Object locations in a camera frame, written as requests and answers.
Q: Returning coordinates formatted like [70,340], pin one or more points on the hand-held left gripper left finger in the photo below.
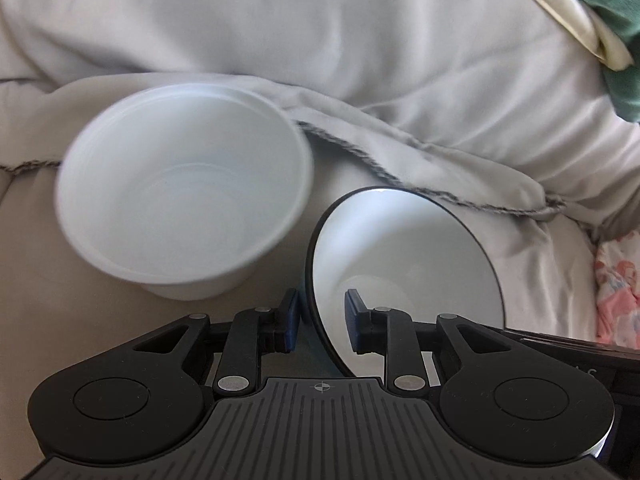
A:
[290,321]

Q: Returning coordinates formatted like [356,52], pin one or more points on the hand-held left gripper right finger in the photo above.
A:
[353,321]

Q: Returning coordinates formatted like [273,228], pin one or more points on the white bowl with black rim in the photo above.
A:
[400,255]

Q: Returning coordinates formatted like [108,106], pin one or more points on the pink printed cloth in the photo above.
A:
[617,290]

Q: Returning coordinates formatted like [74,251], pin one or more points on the white plastic bowl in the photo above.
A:
[180,195]

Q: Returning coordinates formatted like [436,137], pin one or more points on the grey blanket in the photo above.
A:
[350,35]

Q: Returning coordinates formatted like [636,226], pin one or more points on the green cloth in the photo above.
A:
[617,5]

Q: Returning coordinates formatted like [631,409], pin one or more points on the cream cloth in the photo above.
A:
[565,5]

